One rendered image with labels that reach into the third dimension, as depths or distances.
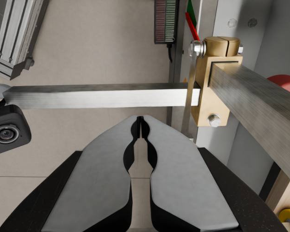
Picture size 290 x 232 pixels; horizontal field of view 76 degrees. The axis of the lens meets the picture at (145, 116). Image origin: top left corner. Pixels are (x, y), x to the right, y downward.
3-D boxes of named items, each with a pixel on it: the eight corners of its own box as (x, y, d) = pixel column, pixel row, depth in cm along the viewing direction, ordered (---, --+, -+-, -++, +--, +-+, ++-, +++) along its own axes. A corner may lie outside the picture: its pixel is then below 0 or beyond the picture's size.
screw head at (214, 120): (205, 124, 31) (208, 128, 30) (208, 113, 30) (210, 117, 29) (218, 124, 31) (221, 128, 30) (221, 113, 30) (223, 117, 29)
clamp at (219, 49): (189, 112, 36) (196, 127, 31) (199, 36, 29) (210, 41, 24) (219, 112, 36) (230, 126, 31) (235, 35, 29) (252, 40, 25)
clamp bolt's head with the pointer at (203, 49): (176, 19, 37) (189, 62, 28) (177, 5, 35) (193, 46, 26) (186, 19, 37) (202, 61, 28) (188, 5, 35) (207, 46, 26)
